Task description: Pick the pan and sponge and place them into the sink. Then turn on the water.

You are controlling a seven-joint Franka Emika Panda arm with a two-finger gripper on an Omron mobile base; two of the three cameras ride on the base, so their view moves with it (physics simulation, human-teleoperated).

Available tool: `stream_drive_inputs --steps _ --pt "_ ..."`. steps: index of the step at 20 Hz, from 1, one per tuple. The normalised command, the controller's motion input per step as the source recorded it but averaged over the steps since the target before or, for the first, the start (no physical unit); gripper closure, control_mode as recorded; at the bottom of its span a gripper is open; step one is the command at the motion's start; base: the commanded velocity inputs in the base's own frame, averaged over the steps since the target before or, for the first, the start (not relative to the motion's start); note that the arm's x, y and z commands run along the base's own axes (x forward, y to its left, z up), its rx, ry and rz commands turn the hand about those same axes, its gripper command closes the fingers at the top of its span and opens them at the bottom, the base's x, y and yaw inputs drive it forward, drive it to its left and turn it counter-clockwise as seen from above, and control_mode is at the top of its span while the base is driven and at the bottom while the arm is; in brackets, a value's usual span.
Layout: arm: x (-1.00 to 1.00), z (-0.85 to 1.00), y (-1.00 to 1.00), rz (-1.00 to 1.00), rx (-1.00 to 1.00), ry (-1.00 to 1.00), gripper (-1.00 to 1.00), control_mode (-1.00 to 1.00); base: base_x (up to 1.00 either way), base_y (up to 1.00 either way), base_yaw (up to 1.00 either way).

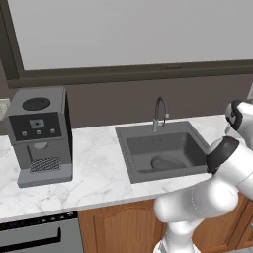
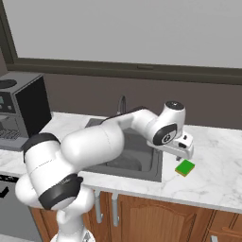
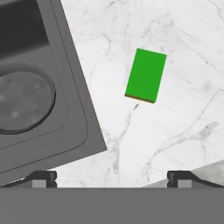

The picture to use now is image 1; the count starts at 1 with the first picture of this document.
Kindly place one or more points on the wooden cupboard door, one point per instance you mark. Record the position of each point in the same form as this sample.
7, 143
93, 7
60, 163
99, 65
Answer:
227, 230
122, 230

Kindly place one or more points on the grey coffee machine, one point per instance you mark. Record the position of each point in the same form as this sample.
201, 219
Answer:
39, 138

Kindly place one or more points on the grey sink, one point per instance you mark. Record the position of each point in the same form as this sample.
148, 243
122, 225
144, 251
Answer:
164, 154

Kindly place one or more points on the grey curved tap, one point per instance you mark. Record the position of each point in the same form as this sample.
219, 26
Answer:
160, 115

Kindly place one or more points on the dark framed window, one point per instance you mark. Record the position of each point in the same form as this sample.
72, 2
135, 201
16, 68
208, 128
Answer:
131, 36

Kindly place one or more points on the grey dishwasher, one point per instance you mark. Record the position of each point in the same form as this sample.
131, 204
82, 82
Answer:
41, 235

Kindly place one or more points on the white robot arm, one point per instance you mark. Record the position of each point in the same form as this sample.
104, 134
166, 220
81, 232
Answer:
210, 197

